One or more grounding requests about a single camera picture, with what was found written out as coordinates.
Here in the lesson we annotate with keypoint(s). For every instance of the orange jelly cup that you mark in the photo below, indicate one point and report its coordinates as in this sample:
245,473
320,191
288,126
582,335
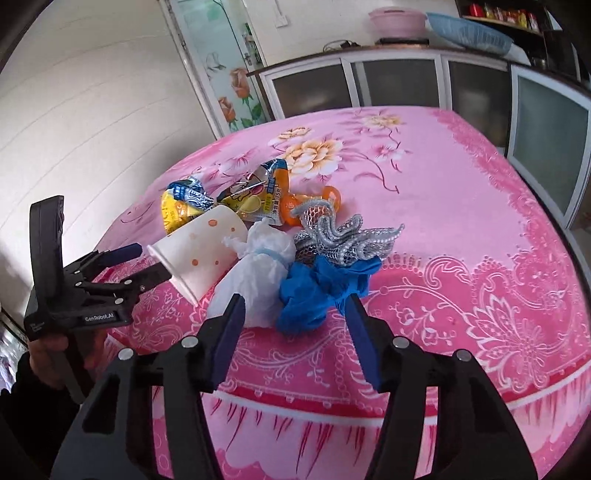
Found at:
295,207

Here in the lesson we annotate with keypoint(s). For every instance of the blue plastic basket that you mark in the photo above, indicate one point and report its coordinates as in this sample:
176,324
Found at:
466,34

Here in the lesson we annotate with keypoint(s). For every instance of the dark wooden spice shelf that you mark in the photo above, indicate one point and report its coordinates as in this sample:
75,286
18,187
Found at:
558,41

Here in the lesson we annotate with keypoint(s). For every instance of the white framed counter cabinet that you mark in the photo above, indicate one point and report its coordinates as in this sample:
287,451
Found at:
392,83

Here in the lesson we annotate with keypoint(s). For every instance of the grey framed counter cabinet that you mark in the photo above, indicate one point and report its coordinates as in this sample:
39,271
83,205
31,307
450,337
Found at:
549,134

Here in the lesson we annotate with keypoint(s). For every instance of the person's left hand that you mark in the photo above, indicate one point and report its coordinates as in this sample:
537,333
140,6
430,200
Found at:
44,362

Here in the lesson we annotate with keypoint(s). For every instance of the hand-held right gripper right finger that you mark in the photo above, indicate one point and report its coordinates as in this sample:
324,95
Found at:
367,346

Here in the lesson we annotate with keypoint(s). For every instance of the silver foam net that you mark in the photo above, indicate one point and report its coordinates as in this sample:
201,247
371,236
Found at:
341,240

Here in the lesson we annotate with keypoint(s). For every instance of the red canister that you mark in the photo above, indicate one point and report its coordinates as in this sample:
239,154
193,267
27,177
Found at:
475,9

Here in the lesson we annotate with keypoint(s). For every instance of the yellow snack wrapper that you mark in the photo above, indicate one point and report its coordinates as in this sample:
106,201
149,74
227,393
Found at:
178,212

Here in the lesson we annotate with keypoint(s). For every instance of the person's left forearm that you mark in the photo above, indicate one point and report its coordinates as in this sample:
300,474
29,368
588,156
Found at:
23,415

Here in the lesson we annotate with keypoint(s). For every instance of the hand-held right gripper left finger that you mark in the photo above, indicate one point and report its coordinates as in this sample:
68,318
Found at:
228,341

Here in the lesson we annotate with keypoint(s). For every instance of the white plastic bag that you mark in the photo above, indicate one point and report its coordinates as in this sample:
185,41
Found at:
261,272

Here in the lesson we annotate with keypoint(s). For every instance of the black induction cooker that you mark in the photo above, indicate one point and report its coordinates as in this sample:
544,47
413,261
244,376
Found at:
401,42

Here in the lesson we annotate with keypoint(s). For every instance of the orange dotted paper cup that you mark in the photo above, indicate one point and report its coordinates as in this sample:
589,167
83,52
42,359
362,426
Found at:
203,251

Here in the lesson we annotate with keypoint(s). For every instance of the yellow juice pouch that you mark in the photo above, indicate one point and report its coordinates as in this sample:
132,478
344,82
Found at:
256,198

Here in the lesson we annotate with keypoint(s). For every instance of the pink floral tablecloth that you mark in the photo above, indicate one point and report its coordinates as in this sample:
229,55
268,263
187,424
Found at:
461,207

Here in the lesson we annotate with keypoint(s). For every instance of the pink lidded basin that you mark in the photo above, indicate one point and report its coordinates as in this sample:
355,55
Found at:
397,23

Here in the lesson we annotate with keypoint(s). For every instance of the blue rubber glove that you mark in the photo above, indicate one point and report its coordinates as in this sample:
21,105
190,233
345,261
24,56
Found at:
318,290

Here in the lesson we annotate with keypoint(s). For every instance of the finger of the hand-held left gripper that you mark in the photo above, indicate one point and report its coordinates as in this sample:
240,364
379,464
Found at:
124,251
147,278

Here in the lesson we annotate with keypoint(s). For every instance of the row of spice jars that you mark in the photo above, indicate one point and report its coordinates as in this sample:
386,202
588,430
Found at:
512,17

